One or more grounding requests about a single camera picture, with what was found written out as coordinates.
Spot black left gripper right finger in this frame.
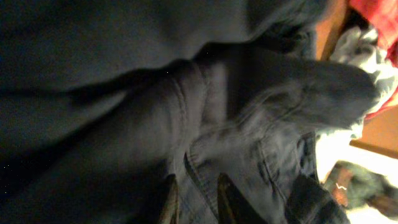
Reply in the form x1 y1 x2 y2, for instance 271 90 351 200
217 173 267 224

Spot light blue crumpled shirt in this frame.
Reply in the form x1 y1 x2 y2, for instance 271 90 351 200
315 26 398 141

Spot navy blue shorts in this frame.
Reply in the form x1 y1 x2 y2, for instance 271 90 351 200
1 1 377 223

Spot red printed t-shirt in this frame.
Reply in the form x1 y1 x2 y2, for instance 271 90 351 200
348 0 398 121

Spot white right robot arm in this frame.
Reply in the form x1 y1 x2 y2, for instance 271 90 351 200
316 134 397 223

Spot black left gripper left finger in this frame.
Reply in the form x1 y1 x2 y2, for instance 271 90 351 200
157 174 179 224

